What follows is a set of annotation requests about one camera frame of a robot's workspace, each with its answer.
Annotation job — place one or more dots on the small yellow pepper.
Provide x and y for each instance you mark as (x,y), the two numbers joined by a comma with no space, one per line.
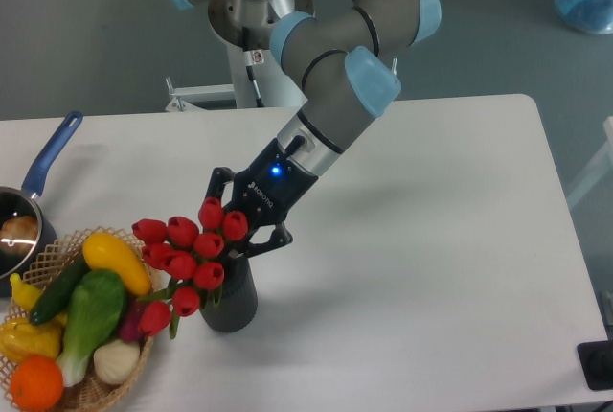
(24,294)

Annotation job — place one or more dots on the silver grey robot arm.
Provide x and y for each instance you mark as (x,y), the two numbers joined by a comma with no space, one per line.
(330,129)

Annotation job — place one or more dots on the yellow pumpkin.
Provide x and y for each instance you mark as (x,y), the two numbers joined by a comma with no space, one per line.
(21,340)

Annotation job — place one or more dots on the blue handled saucepan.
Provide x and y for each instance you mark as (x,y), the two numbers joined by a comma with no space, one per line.
(24,201)

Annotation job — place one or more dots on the green bok choy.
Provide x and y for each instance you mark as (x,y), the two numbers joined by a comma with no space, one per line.
(95,308)

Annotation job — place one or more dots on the green cucumber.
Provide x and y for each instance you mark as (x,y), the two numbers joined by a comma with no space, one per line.
(56,297)

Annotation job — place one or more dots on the white garlic bulb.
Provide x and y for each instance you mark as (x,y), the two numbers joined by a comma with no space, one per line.
(115,361)

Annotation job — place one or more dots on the brown bread in pan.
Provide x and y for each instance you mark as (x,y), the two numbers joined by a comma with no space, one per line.
(19,235)

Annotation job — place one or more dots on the orange fruit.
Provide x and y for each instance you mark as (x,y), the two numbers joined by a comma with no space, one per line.
(36,384)

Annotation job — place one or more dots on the purple red onion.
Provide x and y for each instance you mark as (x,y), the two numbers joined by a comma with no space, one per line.
(128,330)

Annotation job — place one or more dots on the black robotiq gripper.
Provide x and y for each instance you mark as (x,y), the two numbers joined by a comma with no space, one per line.
(264,193)

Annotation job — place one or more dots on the black device at table edge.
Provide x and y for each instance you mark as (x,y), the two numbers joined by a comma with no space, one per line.
(596,363)

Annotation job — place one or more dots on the white metal frame right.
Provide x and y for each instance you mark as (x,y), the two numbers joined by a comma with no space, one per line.
(594,171)

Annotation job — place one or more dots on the yellow squash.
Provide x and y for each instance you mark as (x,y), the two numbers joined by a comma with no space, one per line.
(101,250)

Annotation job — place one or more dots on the red tulip bouquet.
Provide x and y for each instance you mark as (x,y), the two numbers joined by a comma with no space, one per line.
(195,255)

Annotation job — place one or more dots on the dark grey ribbed vase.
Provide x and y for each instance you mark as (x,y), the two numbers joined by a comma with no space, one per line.
(233,306)

